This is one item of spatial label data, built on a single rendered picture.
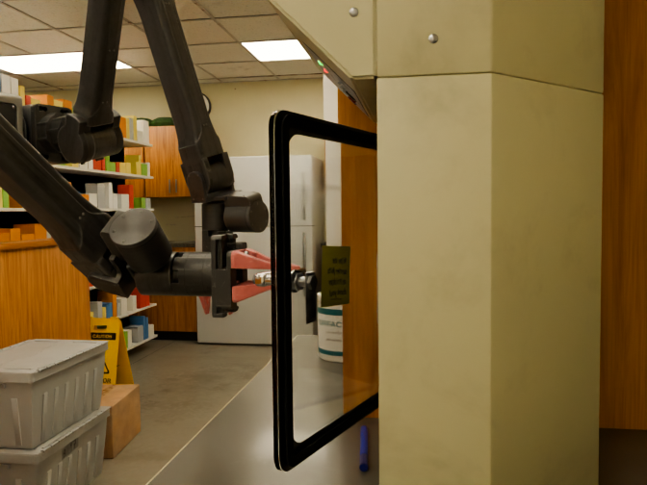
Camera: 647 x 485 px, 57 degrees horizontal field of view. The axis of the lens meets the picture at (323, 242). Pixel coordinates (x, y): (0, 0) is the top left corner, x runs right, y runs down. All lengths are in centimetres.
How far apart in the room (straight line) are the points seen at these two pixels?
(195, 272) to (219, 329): 516
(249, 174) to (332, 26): 511
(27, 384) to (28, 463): 32
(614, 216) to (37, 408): 232
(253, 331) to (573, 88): 524
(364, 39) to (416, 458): 42
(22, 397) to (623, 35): 242
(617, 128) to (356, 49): 51
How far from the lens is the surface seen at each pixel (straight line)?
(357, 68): 62
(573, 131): 72
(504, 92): 63
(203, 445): 94
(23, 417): 279
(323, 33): 63
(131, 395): 365
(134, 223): 74
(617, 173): 102
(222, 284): 75
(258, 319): 578
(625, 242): 102
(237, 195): 106
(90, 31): 123
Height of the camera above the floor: 128
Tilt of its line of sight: 3 degrees down
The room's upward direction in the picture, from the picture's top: 1 degrees counter-clockwise
